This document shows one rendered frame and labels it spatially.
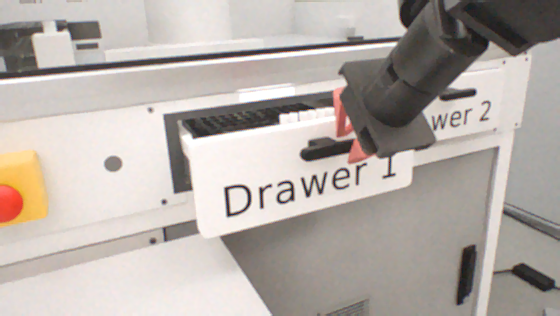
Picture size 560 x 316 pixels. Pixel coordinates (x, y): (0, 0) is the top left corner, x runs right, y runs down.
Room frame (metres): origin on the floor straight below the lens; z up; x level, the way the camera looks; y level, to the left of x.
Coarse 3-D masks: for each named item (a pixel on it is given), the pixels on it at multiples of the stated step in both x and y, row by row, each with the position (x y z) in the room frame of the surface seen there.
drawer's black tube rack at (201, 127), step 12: (264, 108) 0.66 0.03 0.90; (276, 108) 0.67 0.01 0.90; (288, 108) 0.66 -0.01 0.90; (300, 108) 0.66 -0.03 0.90; (312, 108) 0.66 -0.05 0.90; (192, 120) 0.71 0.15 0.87; (204, 120) 0.61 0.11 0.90; (216, 120) 0.61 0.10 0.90; (228, 120) 0.60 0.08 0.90; (240, 120) 0.61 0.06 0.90; (252, 120) 0.60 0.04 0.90; (264, 120) 0.60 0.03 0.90; (276, 120) 0.59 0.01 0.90; (192, 132) 0.66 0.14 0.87; (204, 132) 0.63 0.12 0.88; (216, 132) 0.54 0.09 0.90
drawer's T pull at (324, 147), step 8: (312, 144) 0.45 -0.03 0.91; (320, 144) 0.44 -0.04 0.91; (328, 144) 0.44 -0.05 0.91; (336, 144) 0.44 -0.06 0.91; (344, 144) 0.44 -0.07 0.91; (352, 144) 0.45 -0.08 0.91; (304, 152) 0.42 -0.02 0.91; (312, 152) 0.43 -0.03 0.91; (320, 152) 0.43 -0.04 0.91; (328, 152) 0.43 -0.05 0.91; (336, 152) 0.44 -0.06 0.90; (344, 152) 0.44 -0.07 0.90; (304, 160) 0.42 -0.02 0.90; (312, 160) 0.43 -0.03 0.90
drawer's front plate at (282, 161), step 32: (288, 128) 0.45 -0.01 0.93; (320, 128) 0.47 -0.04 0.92; (192, 160) 0.41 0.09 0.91; (224, 160) 0.42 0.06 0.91; (256, 160) 0.44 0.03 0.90; (288, 160) 0.45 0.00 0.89; (320, 160) 0.47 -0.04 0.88; (384, 160) 0.51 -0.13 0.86; (256, 192) 0.44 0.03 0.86; (288, 192) 0.45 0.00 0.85; (352, 192) 0.49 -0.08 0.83; (224, 224) 0.42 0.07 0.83; (256, 224) 0.44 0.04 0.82
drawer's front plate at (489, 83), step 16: (464, 80) 0.73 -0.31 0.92; (480, 80) 0.75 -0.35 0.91; (496, 80) 0.77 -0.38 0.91; (480, 96) 0.75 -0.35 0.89; (496, 96) 0.77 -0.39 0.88; (432, 112) 0.70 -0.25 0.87; (448, 112) 0.72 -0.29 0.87; (464, 112) 0.74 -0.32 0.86; (480, 112) 0.75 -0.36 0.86; (496, 112) 0.77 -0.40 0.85; (432, 128) 0.70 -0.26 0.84; (448, 128) 0.72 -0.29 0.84; (464, 128) 0.74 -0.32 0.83; (480, 128) 0.75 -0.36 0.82
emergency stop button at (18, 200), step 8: (0, 184) 0.40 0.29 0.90; (0, 192) 0.39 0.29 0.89; (8, 192) 0.40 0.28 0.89; (16, 192) 0.40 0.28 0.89; (0, 200) 0.39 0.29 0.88; (8, 200) 0.40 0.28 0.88; (16, 200) 0.40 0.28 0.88; (0, 208) 0.39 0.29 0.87; (8, 208) 0.39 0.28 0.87; (16, 208) 0.40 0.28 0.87; (0, 216) 0.39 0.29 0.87; (8, 216) 0.39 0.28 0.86; (16, 216) 0.40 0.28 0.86
